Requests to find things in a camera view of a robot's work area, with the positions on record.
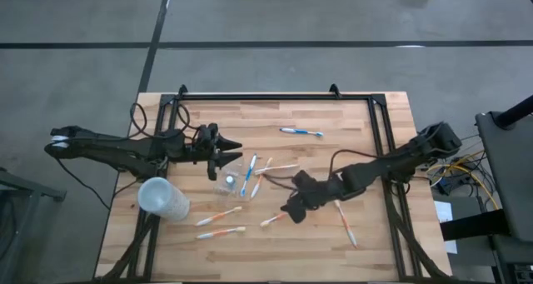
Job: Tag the black flat bar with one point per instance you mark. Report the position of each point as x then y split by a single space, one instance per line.
474 225

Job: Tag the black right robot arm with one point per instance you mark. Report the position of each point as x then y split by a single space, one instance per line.
387 165

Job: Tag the small blue mouthwash bottle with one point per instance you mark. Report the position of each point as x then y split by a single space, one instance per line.
229 179

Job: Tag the white paper sheet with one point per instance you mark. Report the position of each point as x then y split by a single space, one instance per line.
443 211

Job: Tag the black aluminium table frame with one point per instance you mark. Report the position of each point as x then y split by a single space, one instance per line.
270 97

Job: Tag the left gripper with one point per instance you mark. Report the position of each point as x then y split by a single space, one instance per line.
208 146

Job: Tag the dark cabinet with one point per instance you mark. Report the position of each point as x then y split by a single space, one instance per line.
512 259

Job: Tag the grey metal table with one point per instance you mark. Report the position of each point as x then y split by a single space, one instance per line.
29 187

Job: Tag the white cylindrical wipes canister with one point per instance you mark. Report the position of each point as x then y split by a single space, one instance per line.
160 198

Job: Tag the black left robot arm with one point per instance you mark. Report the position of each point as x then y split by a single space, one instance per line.
108 148

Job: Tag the blue and white toothbrush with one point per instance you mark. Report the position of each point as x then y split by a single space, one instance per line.
300 131
248 173

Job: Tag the black pole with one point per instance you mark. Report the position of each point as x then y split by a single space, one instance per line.
516 111

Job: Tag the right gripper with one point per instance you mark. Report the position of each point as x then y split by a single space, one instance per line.
312 188

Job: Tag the grey cart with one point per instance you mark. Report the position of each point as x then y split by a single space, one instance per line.
508 171

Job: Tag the clear acrylic organizer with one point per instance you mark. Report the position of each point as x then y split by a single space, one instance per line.
222 188

